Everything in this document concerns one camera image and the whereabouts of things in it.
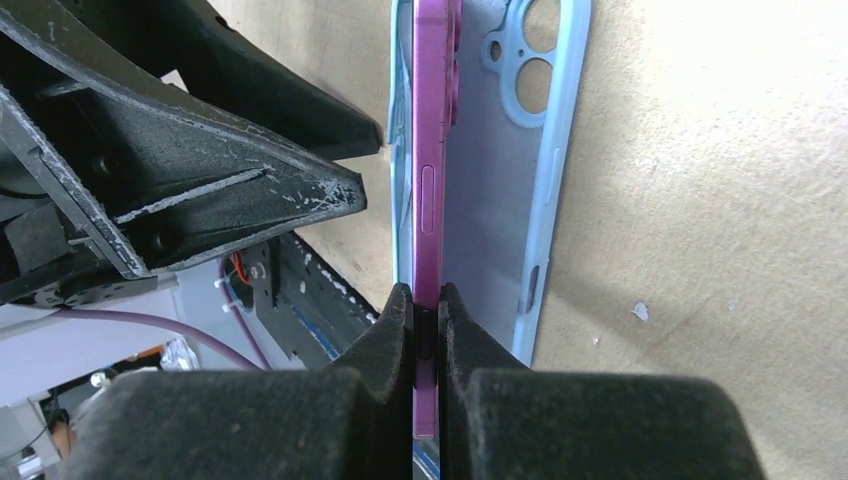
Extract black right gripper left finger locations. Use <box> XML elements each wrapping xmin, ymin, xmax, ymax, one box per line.
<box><xmin>65</xmin><ymin>283</ymin><xmax>414</xmax><ymax>479</ymax></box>

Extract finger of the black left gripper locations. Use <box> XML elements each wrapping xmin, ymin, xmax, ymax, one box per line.
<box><xmin>63</xmin><ymin>0</ymin><xmax>382</xmax><ymax>161</ymax></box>

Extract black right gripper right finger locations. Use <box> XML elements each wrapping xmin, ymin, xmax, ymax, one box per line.
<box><xmin>438</xmin><ymin>284</ymin><xmax>765</xmax><ymax>479</ymax></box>

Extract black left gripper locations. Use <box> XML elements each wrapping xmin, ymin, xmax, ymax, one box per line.
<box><xmin>1</xmin><ymin>9</ymin><xmax>366</xmax><ymax>308</ymax></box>

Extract purple-edged black phone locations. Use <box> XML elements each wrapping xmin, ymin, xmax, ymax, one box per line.
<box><xmin>411</xmin><ymin>0</ymin><xmax>462</xmax><ymax>439</ymax></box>

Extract light blue phone case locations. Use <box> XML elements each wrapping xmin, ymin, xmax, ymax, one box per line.
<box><xmin>386</xmin><ymin>0</ymin><xmax>593</xmax><ymax>480</ymax></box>

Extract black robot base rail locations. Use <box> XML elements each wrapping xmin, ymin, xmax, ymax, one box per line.
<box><xmin>224</xmin><ymin>232</ymin><xmax>379</xmax><ymax>369</ymax></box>

